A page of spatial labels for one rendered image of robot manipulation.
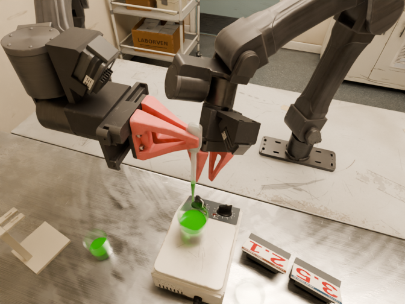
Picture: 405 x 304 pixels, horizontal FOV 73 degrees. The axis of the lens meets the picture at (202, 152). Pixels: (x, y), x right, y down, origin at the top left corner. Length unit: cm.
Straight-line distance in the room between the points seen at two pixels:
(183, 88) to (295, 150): 39
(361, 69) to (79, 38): 274
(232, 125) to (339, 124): 56
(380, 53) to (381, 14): 232
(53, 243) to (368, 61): 271
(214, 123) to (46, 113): 25
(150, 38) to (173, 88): 223
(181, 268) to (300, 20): 44
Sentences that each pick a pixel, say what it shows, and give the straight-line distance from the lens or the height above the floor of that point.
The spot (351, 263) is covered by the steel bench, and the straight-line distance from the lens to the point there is 67.
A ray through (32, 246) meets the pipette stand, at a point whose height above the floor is 91.
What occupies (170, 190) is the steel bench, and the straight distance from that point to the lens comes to 68.
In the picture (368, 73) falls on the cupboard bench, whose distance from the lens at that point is 295.
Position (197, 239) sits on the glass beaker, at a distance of 48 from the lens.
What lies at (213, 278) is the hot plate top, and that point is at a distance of 49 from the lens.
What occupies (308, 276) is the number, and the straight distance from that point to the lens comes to 60.
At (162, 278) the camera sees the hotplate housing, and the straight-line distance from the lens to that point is 52.
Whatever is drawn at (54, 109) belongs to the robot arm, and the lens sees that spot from 38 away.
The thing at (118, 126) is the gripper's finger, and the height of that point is 126.
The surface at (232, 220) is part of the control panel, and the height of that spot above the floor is 96.
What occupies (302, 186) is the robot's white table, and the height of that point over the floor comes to 90.
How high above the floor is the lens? 145
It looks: 47 degrees down
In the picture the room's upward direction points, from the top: 2 degrees clockwise
